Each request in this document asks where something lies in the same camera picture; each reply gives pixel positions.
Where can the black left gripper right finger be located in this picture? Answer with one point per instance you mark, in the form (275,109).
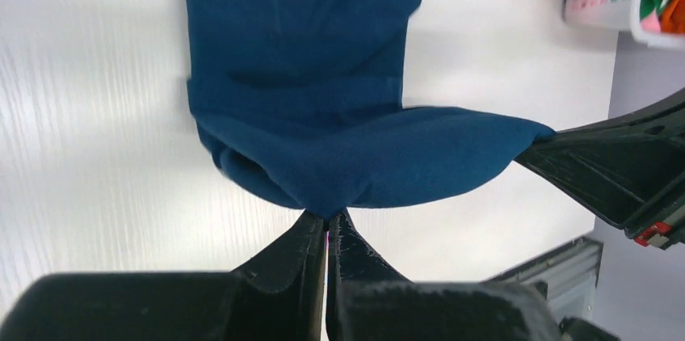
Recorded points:
(368,299)

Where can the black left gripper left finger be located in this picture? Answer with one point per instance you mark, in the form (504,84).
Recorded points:
(275,295)

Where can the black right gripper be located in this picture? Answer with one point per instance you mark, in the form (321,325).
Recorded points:
(628,171)

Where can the blue t-shirt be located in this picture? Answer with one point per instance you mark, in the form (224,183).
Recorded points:
(299,103)

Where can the pink garment in basket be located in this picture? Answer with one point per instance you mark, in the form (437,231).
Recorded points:
(651,22)

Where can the orange t-shirt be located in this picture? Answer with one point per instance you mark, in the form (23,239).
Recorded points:
(672,17)

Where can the aluminium frame rail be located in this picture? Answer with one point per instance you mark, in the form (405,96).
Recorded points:
(571,273)

